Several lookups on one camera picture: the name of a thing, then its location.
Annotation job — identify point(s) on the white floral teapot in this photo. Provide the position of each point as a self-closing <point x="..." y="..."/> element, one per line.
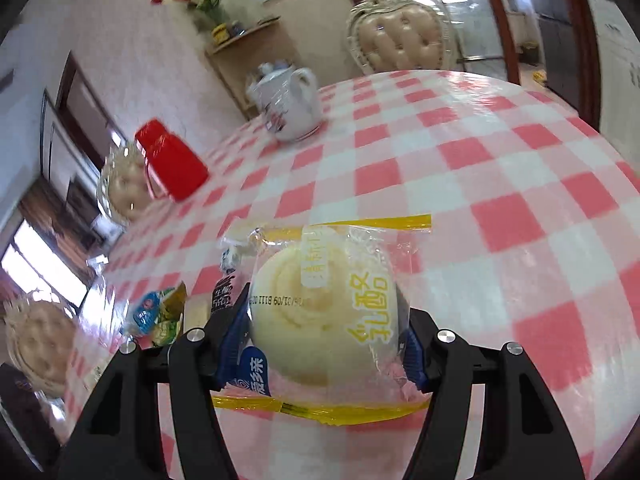
<point x="287" y="105"/>

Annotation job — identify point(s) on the brown wooden door frame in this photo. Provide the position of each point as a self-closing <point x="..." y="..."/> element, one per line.
<point x="585" y="60"/>

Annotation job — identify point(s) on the beige tufted ornate chair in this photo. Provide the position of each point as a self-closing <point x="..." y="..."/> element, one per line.
<point x="400" y="35"/>
<point x="122" y="190"/>
<point x="40" y="345"/>

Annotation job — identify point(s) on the brown curtain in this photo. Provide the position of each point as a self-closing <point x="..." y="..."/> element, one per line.
<point x="55" y="225"/>

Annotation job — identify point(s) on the glass sliding door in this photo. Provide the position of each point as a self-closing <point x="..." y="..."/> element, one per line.
<point x="475" y="20"/>

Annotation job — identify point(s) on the red thermos jug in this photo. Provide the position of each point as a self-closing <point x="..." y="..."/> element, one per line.
<point x="172" y="165"/>

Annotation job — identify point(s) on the green candy bag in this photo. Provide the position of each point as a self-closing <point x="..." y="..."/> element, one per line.
<point x="150" y="310"/>

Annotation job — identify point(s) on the round bread yellow-edged packet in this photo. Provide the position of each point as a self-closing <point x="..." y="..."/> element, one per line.
<point x="320" y="320"/>

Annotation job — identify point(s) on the small white snack packet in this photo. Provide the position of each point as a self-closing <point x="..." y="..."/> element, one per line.
<point x="231" y="259"/>

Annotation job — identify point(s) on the wooden corner shelf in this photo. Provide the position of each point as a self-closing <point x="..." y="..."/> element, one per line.
<point x="250" y="60"/>

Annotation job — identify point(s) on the yellow jar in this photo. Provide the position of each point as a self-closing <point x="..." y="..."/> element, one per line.
<point x="221" y="33"/>

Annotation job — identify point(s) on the small black snack packet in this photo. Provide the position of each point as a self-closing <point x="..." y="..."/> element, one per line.
<point x="225" y="295"/>

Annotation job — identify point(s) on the dark grey cabinet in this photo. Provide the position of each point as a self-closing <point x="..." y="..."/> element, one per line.
<point x="560" y="50"/>

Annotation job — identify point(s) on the pink checked tablecloth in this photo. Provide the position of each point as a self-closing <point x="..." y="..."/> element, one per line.
<point x="500" y="185"/>

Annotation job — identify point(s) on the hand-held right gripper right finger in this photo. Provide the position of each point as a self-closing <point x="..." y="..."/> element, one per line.
<point x="415" y="360"/>

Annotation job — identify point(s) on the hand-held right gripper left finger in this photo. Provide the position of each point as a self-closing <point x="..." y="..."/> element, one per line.
<point x="230" y="345"/>

